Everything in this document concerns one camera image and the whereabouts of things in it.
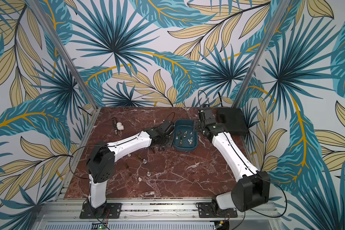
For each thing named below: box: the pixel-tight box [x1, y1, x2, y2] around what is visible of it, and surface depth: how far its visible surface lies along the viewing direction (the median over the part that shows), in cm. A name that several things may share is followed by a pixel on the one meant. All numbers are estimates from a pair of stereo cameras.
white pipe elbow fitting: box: [116, 122, 125, 131], surface depth 106 cm
